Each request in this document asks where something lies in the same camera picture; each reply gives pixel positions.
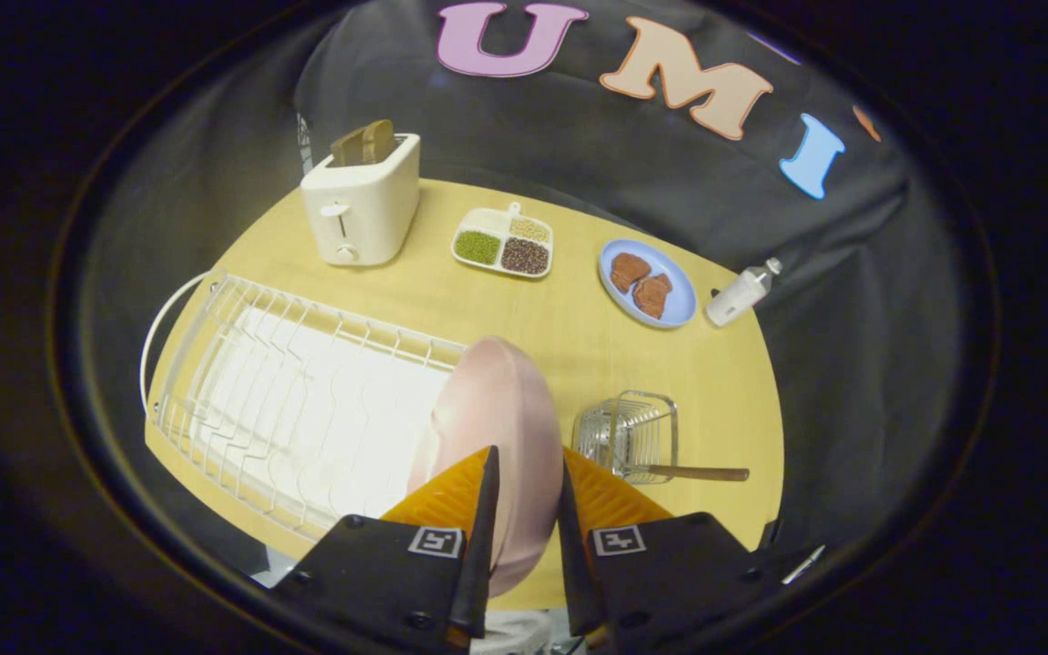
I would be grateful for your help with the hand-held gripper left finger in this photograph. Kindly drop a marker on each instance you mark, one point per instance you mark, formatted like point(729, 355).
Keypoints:
point(478, 537)

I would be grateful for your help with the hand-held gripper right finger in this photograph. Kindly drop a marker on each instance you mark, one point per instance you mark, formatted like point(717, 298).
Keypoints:
point(572, 546)

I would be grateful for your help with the pink plate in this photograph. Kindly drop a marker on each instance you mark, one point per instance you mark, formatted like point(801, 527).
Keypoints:
point(506, 409)

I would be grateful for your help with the blue plate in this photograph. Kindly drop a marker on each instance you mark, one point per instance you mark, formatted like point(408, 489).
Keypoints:
point(648, 282)

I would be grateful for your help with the brown meat piece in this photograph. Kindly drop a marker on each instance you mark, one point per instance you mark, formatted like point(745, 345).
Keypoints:
point(652, 296)
point(629, 270)

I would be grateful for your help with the white divided grain tray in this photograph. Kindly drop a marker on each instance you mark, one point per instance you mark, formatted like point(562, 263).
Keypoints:
point(504, 242)

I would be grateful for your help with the white squeeze bottle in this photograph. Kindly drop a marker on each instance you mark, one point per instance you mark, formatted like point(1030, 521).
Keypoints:
point(740, 293)

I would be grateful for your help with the white toaster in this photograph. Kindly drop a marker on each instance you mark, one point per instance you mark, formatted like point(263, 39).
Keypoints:
point(362, 205)

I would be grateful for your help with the black backdrop cloth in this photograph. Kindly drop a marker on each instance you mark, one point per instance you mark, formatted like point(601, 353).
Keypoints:
point(670, 182)

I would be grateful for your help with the brown toast slice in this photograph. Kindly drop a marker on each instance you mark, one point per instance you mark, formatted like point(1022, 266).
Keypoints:
point(380, 138)
point(349, 146)

